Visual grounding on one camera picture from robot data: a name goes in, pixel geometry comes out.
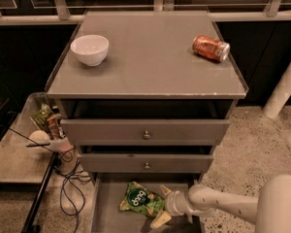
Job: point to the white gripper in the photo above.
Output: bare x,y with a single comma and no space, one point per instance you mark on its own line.
173,203

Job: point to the green rice chip bag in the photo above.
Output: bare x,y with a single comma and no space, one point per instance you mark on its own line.
141,200

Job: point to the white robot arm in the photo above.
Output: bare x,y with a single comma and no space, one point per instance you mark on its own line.
270,212

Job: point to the grey bottom drawer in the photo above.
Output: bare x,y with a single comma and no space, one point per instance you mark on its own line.
111,189

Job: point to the grey drawer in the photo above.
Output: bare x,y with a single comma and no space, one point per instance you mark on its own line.
111,189
145,132
145,163

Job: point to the grey middle drawer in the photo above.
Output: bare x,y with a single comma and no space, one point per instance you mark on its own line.
145,163

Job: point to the grey drawer cabinet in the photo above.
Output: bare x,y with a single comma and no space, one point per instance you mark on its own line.
151,72

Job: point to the grey top drawer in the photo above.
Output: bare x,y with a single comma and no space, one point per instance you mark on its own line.
145,132

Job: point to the brown snack packet in bin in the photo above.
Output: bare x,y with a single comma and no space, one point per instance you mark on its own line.
54,126

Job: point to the white round ball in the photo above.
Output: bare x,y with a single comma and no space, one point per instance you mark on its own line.
39,137

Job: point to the clear plastic bin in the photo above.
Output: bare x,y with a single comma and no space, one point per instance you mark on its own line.
16,165

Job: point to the green snack packet in bin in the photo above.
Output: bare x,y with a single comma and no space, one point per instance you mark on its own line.
40,117

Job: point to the orange soda can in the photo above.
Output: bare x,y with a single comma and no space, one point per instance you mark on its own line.
211,48

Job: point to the white ceramic bowl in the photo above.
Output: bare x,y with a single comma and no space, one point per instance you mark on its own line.
90,50

